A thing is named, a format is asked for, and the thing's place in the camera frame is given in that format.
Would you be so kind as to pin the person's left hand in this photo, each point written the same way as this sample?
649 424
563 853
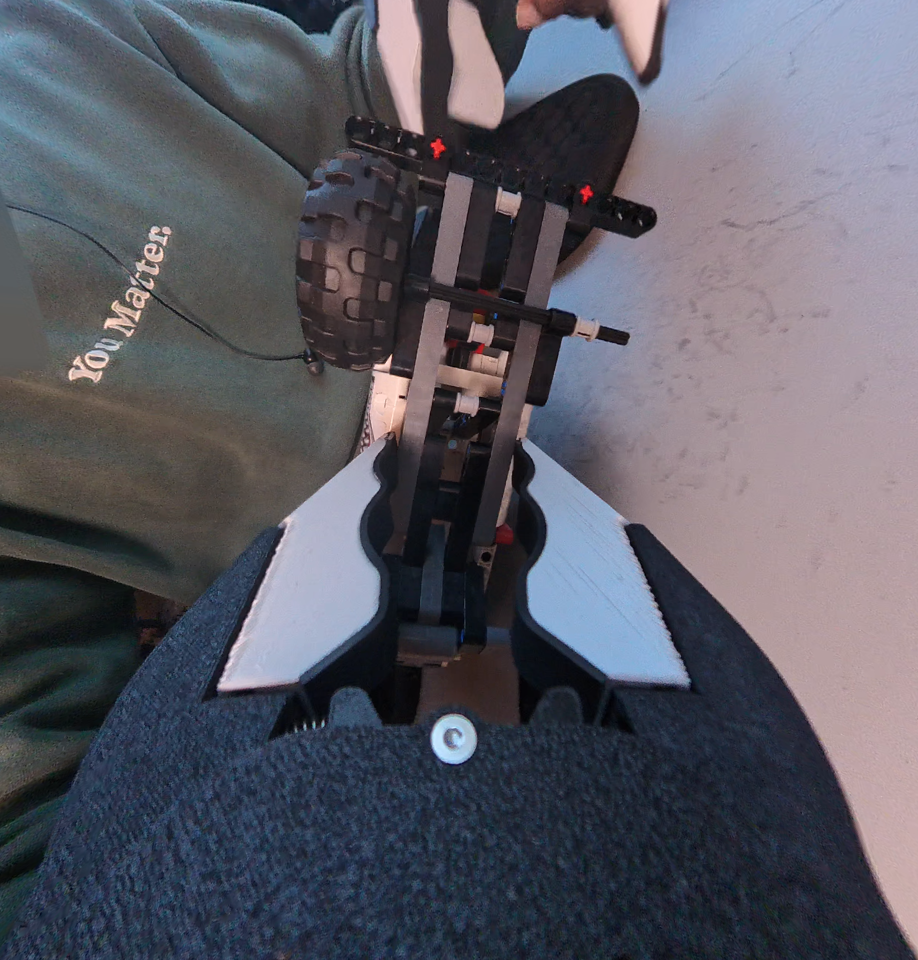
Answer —
564 9

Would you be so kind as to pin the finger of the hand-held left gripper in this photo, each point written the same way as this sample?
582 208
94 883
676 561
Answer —
639 30
474 60

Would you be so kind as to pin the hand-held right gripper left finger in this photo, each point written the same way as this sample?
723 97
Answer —
317 600

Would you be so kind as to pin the black quilted chair armrest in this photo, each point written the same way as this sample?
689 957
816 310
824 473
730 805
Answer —
579 128

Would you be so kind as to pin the white lego truck model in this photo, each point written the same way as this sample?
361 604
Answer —
474 270

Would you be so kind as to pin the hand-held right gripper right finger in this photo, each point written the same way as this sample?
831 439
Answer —
594 600

